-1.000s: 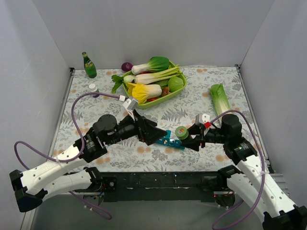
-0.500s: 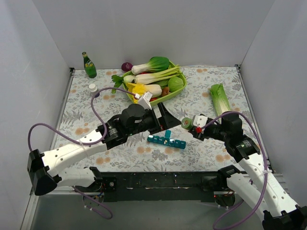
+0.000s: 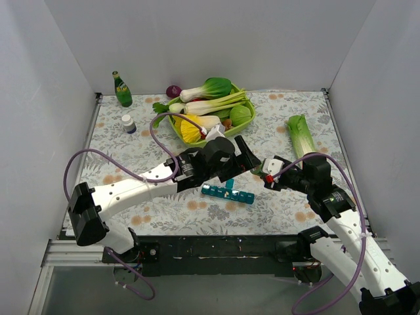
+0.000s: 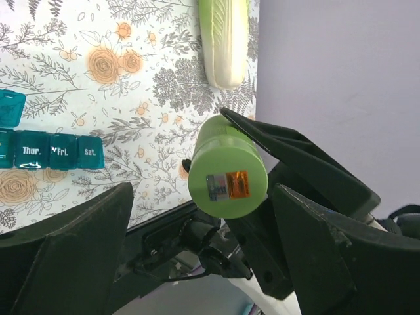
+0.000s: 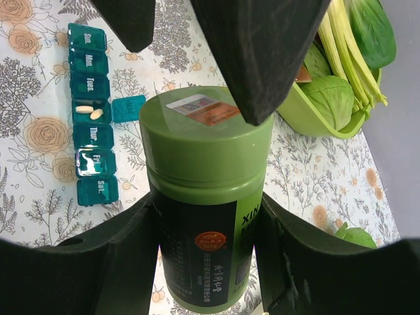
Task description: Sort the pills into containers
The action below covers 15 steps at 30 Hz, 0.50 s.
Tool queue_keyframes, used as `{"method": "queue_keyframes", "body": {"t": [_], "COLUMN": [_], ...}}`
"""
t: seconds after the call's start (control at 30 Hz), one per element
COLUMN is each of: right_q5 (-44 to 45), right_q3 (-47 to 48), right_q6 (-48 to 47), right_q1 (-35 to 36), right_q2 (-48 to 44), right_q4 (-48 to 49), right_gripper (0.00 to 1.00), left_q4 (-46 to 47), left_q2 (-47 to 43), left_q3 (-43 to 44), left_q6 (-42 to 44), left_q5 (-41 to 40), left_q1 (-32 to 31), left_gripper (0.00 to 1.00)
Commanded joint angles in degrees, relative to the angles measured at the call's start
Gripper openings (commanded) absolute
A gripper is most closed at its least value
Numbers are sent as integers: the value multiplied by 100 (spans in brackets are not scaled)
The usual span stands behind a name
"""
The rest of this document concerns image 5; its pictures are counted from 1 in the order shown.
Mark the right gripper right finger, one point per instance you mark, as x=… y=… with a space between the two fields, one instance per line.
x=304 y=270

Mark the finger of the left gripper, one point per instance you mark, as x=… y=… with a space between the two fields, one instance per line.
x=131 y=20
x=259 y=47

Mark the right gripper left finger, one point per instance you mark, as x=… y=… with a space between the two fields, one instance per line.
x=108 y=269

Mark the teal weekly pill organizer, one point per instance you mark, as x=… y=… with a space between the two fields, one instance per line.
x=95 y=160

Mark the green pill bottle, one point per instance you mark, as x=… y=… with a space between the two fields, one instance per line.
x=206 y=168

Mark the brown mushroom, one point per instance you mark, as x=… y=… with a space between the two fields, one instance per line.
x=303 y=75

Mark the green plastic basket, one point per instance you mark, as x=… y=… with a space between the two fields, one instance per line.
x=303 y=117

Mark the celery stalk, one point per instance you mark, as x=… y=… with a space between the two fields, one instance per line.
x=345 y=58

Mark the round green cabbage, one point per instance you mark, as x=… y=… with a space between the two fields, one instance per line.
x=333 y=97

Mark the white oval pill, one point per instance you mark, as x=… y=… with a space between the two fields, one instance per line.
x=96 y=114
x=84 y=109

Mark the bok choy top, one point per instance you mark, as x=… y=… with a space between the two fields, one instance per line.
x=373 y=32

